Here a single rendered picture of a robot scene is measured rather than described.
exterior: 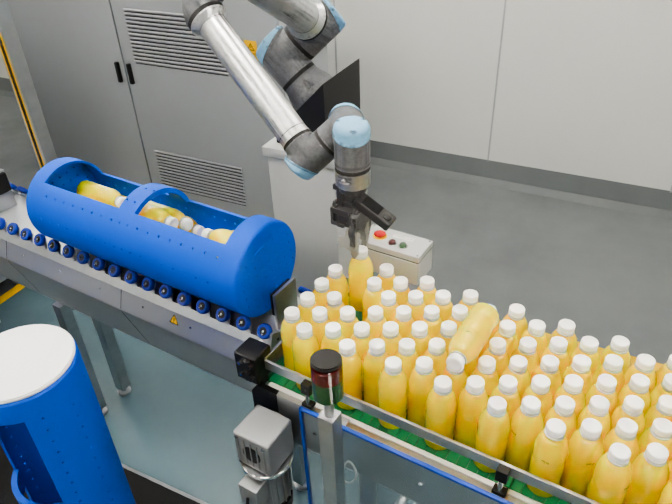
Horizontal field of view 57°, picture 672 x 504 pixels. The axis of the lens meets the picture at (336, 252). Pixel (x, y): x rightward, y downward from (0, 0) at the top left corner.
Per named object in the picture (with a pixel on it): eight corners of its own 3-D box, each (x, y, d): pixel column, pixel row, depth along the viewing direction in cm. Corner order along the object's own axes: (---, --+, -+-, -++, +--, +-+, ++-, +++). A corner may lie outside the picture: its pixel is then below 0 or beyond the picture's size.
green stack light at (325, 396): (323, 378, 131) (322, 361, 128) (349, 389, 128) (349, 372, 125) (306, 398, 126) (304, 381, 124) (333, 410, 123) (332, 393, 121)
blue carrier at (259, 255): (108, 206, 232) (78, 140, 213) (303, 273, 193) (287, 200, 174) (48, 254, 215) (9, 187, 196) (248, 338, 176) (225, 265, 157)
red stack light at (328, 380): (322, 361, 128) (321, 347, 126) (349, 372, 125) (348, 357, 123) (304, 381, 123) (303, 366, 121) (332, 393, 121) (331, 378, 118)
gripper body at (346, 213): (344, 213, 172) (343, 174, 165) (372, 221, 168) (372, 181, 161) (330, 226, 167) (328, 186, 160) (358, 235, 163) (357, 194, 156)
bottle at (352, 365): (368, 403, 159) (367, 349, 148) (346, 416, 156) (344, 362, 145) (351, 386, 164) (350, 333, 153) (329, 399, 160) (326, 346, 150)
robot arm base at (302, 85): (314, 99, 250) (298, 80, 248) (341, 72, 236) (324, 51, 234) (288, 119, 237) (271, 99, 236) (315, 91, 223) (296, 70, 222)
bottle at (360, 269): (348, 313, 179) (347, 260, 168) (349, 297, 185) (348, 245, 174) (373, 313, 178) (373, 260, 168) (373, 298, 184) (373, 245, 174)
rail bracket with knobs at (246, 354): (257, 359, 173) (253, 331, 167) (278, 368, 170) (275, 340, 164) (235, 382, 166) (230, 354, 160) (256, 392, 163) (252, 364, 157)
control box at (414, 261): (373, 250, 197) (373, 222, 191) (431, 268, 188) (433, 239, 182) (357, 267, 190) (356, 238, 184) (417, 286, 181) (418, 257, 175)
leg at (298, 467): (300, 476, 246) (287, 361, 210) (312, 482, 244) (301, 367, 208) (291, 487, 242) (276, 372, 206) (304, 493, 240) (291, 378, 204)
